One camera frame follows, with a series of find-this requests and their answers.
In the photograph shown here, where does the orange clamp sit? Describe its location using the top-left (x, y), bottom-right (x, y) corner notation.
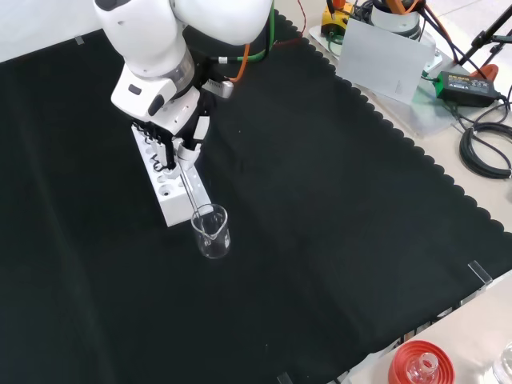
top-left (470, 63), bottom-right (499, 80)

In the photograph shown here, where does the small clear glass bottle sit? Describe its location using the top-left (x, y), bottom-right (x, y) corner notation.
top-left (406, 352), bottom-right (440, 384)

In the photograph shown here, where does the yellow stop button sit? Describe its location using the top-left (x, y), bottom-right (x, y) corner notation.
top-left (321, 0), bottom-right (355, 38)

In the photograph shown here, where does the clear glass rod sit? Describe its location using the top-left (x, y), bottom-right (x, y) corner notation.
top-left (178, 162), bottom-right (213, 246)

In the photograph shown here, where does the clear base plate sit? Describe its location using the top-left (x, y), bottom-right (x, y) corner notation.
top-left (306, 23), bottom-right (466, 139)

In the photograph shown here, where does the coiled black cable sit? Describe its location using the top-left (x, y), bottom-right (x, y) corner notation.
top-left (458, 122), bottom-right (512, 179)

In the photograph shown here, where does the black tripod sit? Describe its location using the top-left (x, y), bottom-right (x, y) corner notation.
top-left (457, 0), bottom-right (512, 70)

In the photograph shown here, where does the black cloth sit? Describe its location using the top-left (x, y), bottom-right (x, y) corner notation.
top-left (0, 10), bottom-right (512, 384)

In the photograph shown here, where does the black power adapter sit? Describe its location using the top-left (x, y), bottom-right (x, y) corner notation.
top-left (434, 70), bottom-right (506, 109)

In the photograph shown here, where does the clear glass flask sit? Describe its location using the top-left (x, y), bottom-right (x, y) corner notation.
top-left (492, 342), bottom-right (512, 384)

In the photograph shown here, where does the thin red cable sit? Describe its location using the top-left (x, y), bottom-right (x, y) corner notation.
top-left (274, 0), bottom-right (309, 46)

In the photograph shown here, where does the orange cable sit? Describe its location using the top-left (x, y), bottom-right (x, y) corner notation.
top-left (227, 42), bottom-right (252, 83)

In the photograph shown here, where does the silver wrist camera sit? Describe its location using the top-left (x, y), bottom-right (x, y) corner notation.
top-left (201, 78), bottom-right (235, 99)

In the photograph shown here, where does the green cable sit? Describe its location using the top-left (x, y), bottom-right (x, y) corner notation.
top-left (206, 6), bottom-right (278, 65)

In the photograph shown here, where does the white test tube rack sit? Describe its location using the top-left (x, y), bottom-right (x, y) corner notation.
top-left (131, 125), bottom-right (212, 228)

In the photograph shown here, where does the small clear glass beaker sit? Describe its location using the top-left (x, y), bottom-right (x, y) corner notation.
top-left (190, 202), bottom-right (233, 260)

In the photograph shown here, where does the pale board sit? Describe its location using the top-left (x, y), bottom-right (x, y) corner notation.
top-left (337, 18), bottom-right (438, 106)

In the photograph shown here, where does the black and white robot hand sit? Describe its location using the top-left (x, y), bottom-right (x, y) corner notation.
top-left (131, 88), bottom-right (219, 180)

